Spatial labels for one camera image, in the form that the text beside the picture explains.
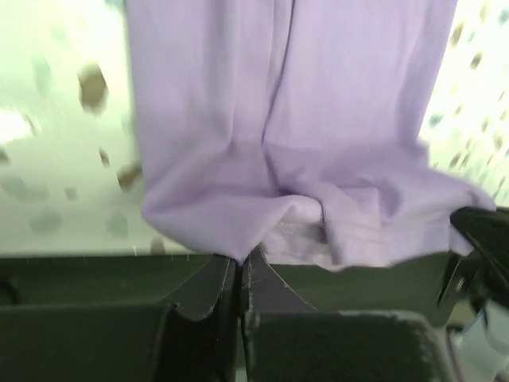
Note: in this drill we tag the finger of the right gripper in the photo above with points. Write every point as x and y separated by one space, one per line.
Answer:
487 232

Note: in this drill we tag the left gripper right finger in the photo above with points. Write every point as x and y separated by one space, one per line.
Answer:
346 345

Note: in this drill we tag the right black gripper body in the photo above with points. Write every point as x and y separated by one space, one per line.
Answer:
480 277

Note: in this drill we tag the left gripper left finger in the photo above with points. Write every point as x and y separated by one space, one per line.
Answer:
146 318

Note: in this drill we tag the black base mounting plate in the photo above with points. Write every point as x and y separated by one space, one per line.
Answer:
358 286

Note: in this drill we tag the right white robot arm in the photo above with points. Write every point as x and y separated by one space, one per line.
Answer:
479 351

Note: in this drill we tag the purple t shirt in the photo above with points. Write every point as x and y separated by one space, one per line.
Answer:
293 125

